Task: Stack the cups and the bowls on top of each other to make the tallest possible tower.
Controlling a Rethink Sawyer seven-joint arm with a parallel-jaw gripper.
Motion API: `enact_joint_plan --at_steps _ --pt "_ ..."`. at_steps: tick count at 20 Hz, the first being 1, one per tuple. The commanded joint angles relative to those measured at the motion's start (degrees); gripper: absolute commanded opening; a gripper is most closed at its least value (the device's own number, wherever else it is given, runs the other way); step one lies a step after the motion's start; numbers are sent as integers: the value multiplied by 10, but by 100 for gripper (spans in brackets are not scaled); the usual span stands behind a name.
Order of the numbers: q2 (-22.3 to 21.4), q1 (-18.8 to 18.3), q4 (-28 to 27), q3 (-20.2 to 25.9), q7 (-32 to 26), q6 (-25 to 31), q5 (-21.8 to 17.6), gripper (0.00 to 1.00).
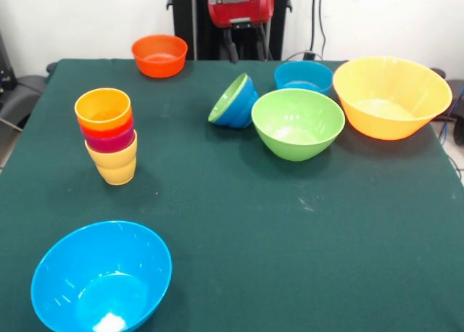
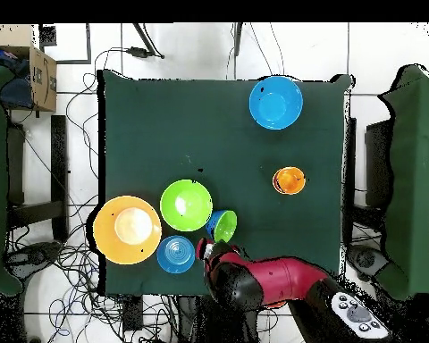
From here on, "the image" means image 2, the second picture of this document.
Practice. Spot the dark blue bowl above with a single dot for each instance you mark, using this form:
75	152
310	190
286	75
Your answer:
211	223

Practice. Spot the small green ribbed bowl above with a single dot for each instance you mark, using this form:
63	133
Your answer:
226	225

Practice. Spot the orange ribbed plastic cup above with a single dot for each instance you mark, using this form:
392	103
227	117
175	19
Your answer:
289	180

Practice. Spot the large light blue bowl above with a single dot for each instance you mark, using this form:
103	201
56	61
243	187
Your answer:
276	103

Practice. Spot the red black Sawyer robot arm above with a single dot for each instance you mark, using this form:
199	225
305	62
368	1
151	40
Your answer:
282	278

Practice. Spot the small light blue bowl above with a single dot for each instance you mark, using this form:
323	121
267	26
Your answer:
175	254

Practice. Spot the large green bowl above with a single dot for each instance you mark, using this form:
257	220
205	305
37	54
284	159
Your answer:
186	205

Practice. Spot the large yellow bowl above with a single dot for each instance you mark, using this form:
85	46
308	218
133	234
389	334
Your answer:
127	230

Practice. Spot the dark green tablecloth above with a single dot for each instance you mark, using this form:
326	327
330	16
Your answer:
164	125

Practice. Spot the black power adapter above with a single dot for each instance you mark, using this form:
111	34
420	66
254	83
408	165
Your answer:
137	52

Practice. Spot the cardboard box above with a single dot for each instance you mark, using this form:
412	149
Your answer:
43	82

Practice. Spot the dark blue bag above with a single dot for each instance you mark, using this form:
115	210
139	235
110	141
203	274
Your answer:
16	93

